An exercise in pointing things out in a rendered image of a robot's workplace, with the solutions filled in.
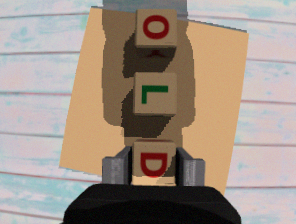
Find tan block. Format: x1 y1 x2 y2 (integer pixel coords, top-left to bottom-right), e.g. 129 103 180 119
135 9 177 59
133 72 177 117
132 139 176 186

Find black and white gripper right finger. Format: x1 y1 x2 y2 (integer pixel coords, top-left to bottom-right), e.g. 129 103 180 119
175 147 205 186

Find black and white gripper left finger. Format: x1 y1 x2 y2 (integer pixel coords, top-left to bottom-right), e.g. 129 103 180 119
102 146 132 184

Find tan flat mat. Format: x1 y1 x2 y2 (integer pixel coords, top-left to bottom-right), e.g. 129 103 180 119
59 8 249 196

